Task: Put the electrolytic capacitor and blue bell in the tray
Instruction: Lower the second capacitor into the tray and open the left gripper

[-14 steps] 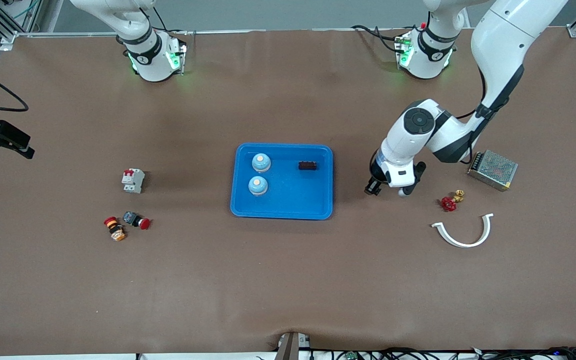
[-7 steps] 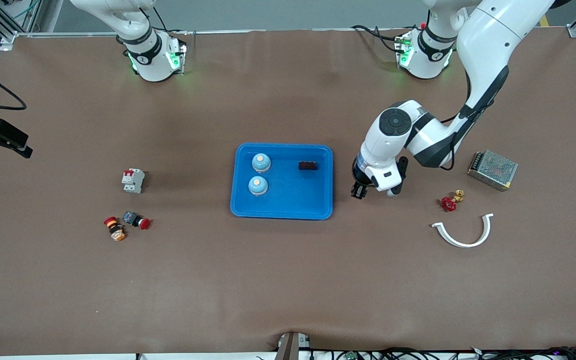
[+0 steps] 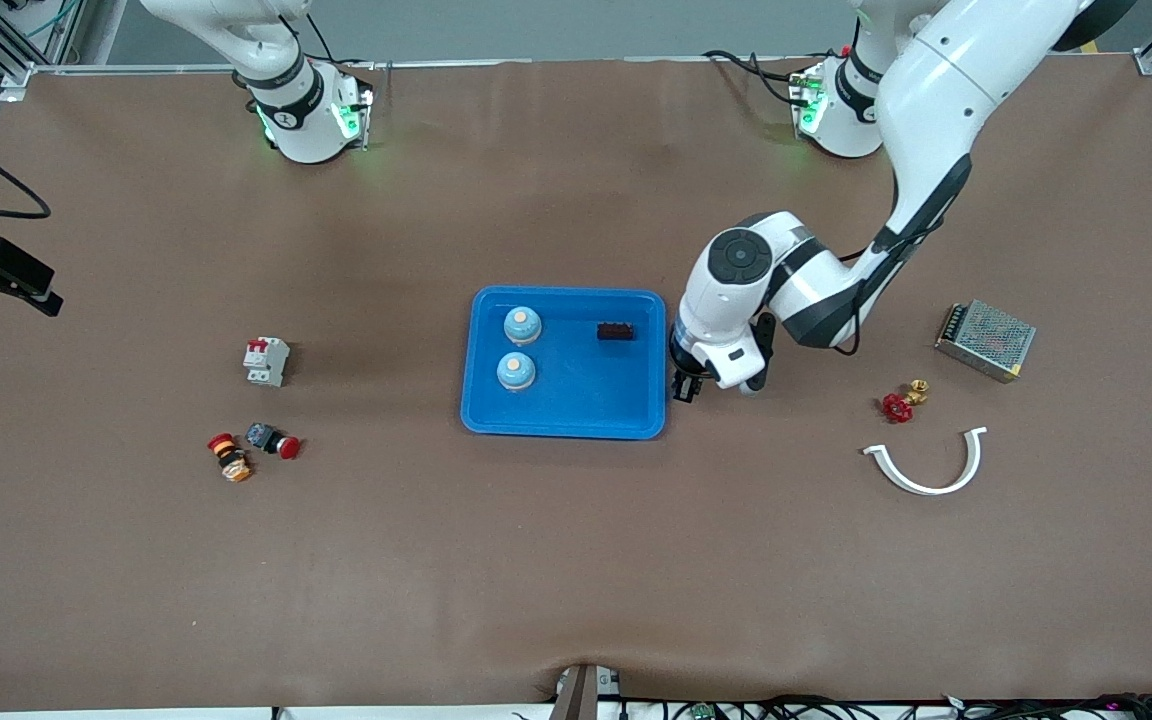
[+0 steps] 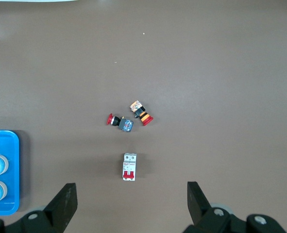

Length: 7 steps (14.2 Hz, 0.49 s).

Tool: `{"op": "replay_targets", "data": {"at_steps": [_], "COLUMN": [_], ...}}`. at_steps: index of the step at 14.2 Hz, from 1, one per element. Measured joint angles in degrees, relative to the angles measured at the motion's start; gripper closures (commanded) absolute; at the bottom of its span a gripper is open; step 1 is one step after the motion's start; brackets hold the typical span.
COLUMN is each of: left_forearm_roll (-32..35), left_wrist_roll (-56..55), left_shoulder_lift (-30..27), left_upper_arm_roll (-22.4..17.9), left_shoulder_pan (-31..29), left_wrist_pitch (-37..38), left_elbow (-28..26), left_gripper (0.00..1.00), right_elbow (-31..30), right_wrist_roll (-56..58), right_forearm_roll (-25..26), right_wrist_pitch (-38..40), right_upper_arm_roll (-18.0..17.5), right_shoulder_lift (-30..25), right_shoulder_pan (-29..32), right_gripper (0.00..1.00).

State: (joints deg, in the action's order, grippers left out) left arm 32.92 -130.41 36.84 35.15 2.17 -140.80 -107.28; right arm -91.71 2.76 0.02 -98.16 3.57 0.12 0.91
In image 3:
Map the blue plastic tray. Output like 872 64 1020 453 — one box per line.
460 286 668 441

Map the brown table mat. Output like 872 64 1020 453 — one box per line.
0 55 1152 713

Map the white curved plastic clip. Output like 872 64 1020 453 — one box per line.
861 426 989 497

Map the white red circuit breaker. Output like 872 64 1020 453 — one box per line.
242 337 291 388

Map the orange red push button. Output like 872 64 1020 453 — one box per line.
207 433 254 484

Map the red emergency stop button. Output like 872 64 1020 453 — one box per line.
244 422 302 461

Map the metal mesh power supply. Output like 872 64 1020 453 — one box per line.
934 299 1038 384

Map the red handle brass valve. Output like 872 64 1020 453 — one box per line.
881 379 931 424

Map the black arm base cable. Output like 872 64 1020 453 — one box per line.
702 48 812 109

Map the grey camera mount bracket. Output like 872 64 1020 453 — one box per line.
548 662 625 720

